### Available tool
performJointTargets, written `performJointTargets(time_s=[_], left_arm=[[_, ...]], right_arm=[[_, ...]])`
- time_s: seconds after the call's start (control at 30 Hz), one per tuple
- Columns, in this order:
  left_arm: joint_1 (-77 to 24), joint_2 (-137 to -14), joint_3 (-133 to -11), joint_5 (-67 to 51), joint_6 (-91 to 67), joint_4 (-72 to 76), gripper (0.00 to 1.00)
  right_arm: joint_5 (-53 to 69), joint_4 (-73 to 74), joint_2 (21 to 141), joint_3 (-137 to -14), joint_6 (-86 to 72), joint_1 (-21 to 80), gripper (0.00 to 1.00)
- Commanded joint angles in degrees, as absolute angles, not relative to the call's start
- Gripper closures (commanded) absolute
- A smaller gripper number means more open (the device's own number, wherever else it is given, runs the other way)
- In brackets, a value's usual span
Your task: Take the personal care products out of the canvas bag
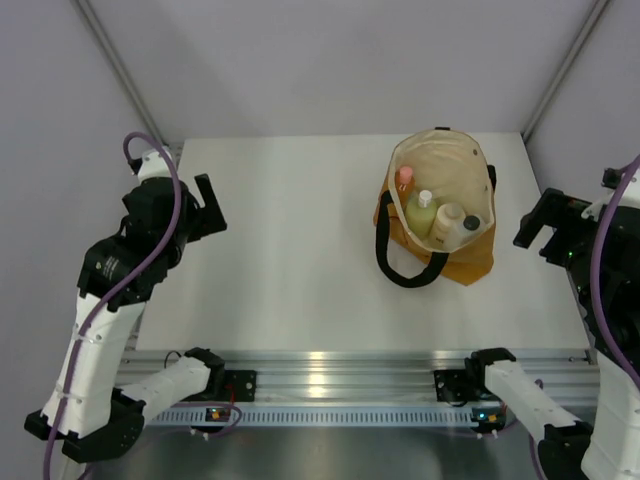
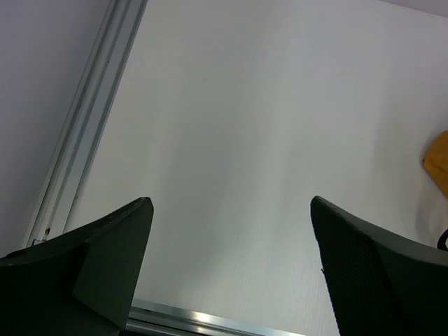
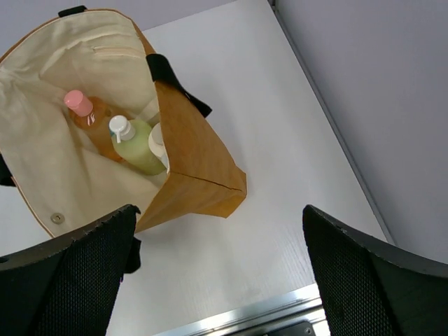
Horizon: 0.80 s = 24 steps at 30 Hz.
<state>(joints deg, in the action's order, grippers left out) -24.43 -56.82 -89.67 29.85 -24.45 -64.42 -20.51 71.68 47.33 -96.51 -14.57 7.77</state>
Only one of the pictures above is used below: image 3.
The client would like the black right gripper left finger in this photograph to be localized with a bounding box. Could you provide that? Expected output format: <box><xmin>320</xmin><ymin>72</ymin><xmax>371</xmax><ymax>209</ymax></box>
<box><xmin>1</xmin><ymin>204</ymin><xmax>141</xmax><ymax>335</ymax></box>

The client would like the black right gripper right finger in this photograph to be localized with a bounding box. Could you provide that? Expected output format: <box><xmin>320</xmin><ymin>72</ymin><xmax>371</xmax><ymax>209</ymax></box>
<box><xmin>302</xmin><ymin>205</ymin><xmax>447</xmax><ymax>335</ymax></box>

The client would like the tan canvas tote bag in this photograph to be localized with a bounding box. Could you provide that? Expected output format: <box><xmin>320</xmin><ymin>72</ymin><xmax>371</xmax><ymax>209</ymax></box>
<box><xmin>1</xmin><ymin>7</ymin><xmax>247</xmax><ymax>237</ymax></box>

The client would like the green pump bottle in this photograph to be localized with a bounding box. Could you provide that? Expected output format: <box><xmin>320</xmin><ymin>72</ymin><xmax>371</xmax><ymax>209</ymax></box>
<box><xmin>108</xmin><ymin>115</ymin><xmax>166</xmax><ymax>176</ymax></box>

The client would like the cream cylindrical jar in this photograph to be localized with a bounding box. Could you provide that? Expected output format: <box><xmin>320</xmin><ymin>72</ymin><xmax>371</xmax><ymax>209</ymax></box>
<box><xmin>148</xmin><ymin>123</ymin><xmax>169</xmax><ymax>172</ymax></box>

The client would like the orange bottle with pink cap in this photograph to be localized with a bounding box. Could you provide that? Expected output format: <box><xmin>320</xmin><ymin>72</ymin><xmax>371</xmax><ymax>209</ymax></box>
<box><xmin>64</xmin><ymin>90</ymin><xmax>126</xmax><ymax>162</ymax></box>

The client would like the aluminium rail frame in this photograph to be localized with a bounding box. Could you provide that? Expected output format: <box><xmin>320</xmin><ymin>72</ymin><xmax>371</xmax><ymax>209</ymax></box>
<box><xmin>178</xmin><ymin>284</ymin><xmax>330</xmax><ymax>335</ymax></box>

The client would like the right aluminium corner post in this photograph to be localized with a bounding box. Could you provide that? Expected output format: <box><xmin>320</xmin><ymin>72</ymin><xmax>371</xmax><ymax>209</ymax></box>
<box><xmin>268</xmin><ymin>1</ymin><xmax>396</xmax><ymax>245</ymax></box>

